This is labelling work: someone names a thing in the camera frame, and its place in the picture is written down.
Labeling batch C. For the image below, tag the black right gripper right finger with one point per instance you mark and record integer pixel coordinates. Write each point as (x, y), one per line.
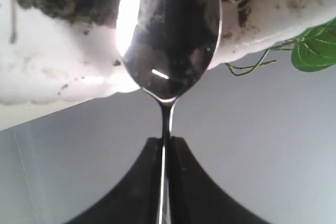
(195, 197)

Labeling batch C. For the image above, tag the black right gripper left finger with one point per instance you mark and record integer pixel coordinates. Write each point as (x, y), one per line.
(135, 198)

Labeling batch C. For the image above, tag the stainless steel spork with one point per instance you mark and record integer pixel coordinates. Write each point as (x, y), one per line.
(166, 46)

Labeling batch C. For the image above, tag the artificial red anthurium plant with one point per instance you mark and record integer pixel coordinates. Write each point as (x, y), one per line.
(311, 51)

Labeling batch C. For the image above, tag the white scalloped flower pot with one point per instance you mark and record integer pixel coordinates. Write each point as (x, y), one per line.
(52, 60)

